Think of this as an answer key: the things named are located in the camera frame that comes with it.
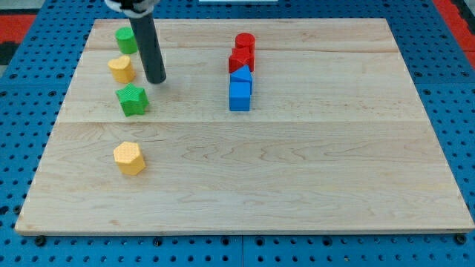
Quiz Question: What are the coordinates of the light wooden board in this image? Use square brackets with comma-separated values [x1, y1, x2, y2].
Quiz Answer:
[15, 19, 474, 236]

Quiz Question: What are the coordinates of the blue cube block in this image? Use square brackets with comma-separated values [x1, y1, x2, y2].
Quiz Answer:
[229, 82, 251, 111]

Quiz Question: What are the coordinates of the green star block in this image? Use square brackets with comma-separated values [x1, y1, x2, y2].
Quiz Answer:
[115, 83, 149, 116]

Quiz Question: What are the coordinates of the red cylinder block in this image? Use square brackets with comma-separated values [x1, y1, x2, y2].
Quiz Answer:
[235, 33, 255, 53]

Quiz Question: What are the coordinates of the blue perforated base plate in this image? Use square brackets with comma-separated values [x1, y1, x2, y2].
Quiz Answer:
[1, 0, 474, 266]

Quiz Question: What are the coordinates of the yellow heart block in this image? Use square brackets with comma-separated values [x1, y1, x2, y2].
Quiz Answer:
[108, 55, 136, 84]

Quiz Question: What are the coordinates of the blue triangle block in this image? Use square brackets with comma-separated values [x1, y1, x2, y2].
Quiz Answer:
[230, 65, 253, 94]

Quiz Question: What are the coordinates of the red star block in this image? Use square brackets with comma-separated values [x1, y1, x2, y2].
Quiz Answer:
[228, 47, 255, 73]

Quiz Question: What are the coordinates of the dark grey cylindrical pointer rod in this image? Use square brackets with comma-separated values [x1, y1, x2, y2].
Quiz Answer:
[129, 13, 166, 84]

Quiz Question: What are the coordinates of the green cylinder block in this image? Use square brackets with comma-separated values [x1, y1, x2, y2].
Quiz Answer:
[115, 27, 138, 54]

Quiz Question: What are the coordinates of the yellow hexagon block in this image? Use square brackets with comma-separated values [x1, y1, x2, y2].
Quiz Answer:
[113, 142, 146, 176]

